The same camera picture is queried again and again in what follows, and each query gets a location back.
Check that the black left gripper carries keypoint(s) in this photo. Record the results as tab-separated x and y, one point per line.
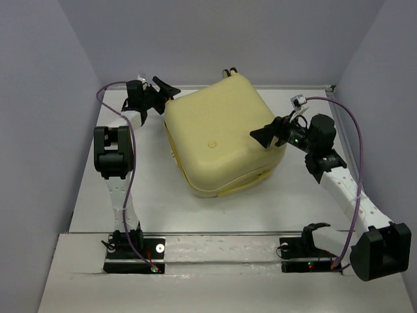
166	91

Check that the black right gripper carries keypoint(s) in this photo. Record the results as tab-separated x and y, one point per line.
264	135

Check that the yellow hard-shell suitcase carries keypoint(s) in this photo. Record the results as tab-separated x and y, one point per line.
209	134

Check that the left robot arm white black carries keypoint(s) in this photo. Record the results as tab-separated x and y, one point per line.
114	153

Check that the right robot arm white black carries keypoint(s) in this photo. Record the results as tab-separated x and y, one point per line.
375	246

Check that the white front cover board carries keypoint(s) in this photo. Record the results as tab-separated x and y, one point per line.
209	273

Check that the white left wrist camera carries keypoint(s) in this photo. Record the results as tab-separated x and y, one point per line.
142	77

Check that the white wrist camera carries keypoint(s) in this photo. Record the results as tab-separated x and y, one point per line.
299	103
142	77

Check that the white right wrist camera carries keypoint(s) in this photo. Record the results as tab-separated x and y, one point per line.
299	103

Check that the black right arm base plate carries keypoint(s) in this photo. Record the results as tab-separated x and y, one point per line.
296	258

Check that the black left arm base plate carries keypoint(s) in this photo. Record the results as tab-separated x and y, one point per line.
121	259

